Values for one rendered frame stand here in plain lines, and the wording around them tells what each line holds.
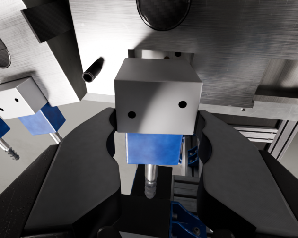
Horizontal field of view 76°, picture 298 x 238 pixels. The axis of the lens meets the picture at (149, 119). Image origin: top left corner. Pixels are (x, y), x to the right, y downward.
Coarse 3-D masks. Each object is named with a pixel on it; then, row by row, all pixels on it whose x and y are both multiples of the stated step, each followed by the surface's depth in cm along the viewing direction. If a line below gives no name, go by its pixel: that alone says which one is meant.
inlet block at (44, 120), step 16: (16, 80) 23; (32, 80) 23; (0, 96) 22; (16, 96) 21; (32, 96) 22; (0, 112) 23; (16, 112) 23; (32, 112) 22; (48, 112) 25; (32, 128) 26; (48, 128) 26
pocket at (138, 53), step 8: (128, 56) 16; (136, 56) 18; (144, 56) 18; (152, 56) 18; (160, 56) 18; (168, 56) 18; (176, 56) 18; (184, 56) 18; (192, 56) 16; (192, 64) 16
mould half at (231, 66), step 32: (96, 0) 14; (128, 0) 13; (224, 0) 12; (256, 0) 12; (288, 0) 12; (96, 32) 15; (128, 32) 15; (160, 32) 14; (192, 32) 14; (224, 32) 14; (256, 32) 13; (288, 32) 13; (224, 64) 15; (256, 64) 15; (224, 96) 17
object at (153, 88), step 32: (128, 64) 13; (160, 64) 14; (128, 96) 11; (160, 96) 11; (192, 96) 11; (128, 128) 12; (160, 128) 12; (192, 128) 12; (128, 160) 15; (160, 160) 15
